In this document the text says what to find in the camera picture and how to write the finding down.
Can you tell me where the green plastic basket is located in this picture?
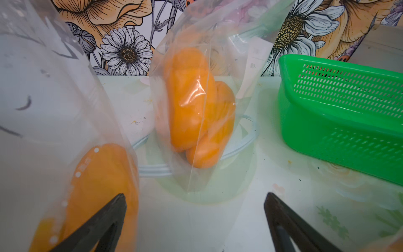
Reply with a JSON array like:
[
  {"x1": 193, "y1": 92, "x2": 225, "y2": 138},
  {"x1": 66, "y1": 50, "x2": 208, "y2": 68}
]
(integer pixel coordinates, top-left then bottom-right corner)
[{"x1": 278, "y1": 54, "x2": 403, "y2": 185}]

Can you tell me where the silver metal case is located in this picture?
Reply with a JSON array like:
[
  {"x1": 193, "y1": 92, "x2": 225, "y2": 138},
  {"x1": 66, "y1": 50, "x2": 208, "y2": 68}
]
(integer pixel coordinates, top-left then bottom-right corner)
[{"x1": 348, "y1": 25, "x2": 403, "y2": 73}]

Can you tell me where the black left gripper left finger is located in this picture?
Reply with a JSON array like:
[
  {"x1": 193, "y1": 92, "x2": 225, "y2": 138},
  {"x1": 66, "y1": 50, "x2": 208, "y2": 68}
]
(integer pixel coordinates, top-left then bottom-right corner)
[{"x1": 51, "y1": 193, "x2": 127, "y2": 252}]

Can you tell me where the clear zip-top bag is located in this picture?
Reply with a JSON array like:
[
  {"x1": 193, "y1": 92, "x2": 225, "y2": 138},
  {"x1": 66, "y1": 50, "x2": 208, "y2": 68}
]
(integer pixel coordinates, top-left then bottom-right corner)
[
  {"x1": 1, "y1": 1, "x2": 137, "y2": 252},
  {"x1": 149, "y1": 1, "x2": 294, "y2": 192}
]

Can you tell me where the orange mango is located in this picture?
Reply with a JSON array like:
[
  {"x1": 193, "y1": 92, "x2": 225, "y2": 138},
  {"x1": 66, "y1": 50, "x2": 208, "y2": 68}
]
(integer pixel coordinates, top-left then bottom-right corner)
[
  {"x1": 163, "y1": 47, "x2": 217, "y2": 152},
  {"x1": 63, "y1": 143, "x2": 139, "y2": 252},
  {"x1": 28, "y1": 218, "x2": 65, "y2": 252},
  {"x1": 186, "y1": 81, "x2": 236, "y2": 169}
]

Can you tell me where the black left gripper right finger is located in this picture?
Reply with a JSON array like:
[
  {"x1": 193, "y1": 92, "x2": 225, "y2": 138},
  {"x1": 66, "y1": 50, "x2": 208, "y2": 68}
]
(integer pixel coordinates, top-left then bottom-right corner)
[{"x1": 264, "y1": 192, "x2": 340, "y2": 252}]

